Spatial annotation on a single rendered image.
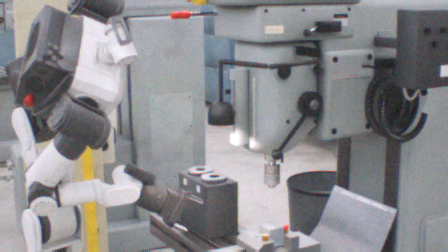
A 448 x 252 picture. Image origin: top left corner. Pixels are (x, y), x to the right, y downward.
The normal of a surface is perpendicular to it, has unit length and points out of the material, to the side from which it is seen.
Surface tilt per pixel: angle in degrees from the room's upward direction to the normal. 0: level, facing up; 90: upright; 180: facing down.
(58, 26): 57
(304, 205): 94
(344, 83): 90
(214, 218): 90
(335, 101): 90
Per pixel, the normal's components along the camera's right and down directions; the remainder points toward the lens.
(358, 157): -0.87, 0.11
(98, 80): 0.59, -0.41
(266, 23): 0.50, 0.18
